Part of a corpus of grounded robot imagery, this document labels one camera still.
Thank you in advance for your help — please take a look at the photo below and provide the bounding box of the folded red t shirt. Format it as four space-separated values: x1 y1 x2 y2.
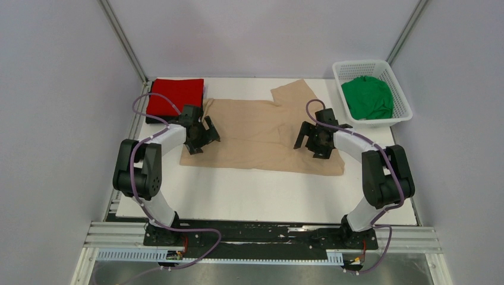
146 78 204 117

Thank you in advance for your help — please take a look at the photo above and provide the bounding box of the left aluminium frame post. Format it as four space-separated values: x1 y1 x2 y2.
97 0 148 85

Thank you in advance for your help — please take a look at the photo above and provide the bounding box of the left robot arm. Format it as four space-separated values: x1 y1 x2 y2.
112 104 220 245

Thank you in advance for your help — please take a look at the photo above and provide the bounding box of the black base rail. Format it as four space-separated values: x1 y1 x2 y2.
143 219 379 260

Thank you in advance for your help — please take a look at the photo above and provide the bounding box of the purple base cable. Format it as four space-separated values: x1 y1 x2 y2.
118 236 222 285

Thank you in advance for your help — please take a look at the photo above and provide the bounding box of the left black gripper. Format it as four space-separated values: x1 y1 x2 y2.
185 116 220 155

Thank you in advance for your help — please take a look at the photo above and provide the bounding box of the white slotted cable duct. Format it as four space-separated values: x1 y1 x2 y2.
95 248 344 266

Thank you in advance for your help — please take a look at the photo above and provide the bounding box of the white plastic basket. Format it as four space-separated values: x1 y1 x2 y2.
332 59 412 128

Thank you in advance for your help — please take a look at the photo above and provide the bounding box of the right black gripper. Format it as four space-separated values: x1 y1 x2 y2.
295 122 332 160

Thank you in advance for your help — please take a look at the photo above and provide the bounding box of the right aluminium frame post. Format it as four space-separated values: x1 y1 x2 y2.
386 0 430 66

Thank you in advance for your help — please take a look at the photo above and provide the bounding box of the green t shirt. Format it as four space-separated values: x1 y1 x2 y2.
341 76 394 121

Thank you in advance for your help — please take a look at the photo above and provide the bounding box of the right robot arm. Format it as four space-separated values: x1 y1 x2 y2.
294 108 415 249

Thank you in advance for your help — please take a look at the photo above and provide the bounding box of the aluminium frame post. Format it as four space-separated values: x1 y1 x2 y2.
386 0 430 66
97 0 148 85

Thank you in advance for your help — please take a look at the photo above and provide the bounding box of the beige t shirt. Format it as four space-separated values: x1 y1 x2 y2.
179 80 345 176

